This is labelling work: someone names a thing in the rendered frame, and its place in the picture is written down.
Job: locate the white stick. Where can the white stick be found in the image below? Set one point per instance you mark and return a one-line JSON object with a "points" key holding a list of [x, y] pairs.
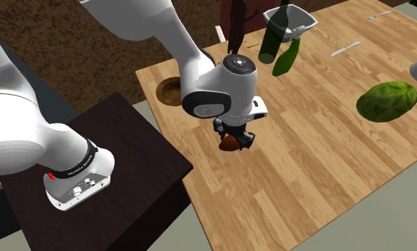
{"points": [[220, 34]]}

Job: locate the dark green glass bottle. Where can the dark green glass bottle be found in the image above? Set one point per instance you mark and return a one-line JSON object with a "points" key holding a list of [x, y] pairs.
{"points": [[271, 38]]}

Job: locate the brown egg-shaped object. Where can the brown egg-shaped object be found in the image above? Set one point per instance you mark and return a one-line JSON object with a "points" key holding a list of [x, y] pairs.
{"points": [[228, 144]]}

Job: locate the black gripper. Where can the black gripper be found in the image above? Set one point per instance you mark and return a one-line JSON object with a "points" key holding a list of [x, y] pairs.
{"points": [[234, 129]]}

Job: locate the grey scoop container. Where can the grey scoop container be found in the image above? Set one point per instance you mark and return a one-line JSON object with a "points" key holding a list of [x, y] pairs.
{"points": [[298, 17]]}

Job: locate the dark brown figure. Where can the dark brown figure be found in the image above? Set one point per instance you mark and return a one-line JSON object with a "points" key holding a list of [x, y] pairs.
{"points": [[237, 27]]}

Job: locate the brown wooden bowl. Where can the brown wooden bowl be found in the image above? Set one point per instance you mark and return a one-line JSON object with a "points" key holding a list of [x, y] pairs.
{"points": [[169, 93]]}

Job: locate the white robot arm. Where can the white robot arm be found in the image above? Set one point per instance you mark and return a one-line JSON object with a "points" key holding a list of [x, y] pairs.
{"points": [[208, 80]]}

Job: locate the dark robot stand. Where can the dark robot stand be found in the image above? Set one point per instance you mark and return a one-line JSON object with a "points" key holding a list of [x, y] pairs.
{"points": [[135, 167]]}

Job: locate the silver knife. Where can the silver knife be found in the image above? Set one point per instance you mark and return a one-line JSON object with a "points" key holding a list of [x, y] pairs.
{"points": [[345, 49]]}

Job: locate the green cabbage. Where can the green cabbage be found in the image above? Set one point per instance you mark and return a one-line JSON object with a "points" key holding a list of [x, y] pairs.
{"points": [[387, 101]]}

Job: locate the yellow pencil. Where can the yellow pencil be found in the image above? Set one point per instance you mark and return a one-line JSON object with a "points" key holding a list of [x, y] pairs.
{"points": [[252, 45]]}

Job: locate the wooden table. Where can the wooden table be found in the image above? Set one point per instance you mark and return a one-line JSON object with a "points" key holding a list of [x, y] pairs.
{"points": [[298, 146]]}

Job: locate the light green bottle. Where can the light green bottle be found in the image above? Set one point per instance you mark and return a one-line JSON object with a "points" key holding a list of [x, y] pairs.
{"points": [[286, 58]]}

